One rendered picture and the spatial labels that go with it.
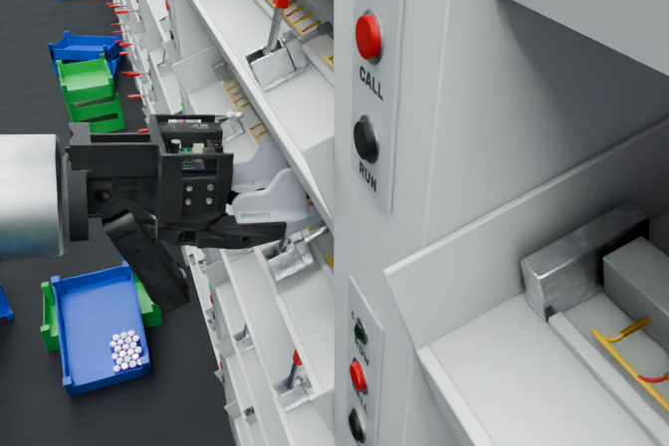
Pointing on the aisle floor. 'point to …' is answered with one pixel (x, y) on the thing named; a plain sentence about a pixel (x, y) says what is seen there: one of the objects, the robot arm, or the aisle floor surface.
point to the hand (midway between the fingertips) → (313, 205)
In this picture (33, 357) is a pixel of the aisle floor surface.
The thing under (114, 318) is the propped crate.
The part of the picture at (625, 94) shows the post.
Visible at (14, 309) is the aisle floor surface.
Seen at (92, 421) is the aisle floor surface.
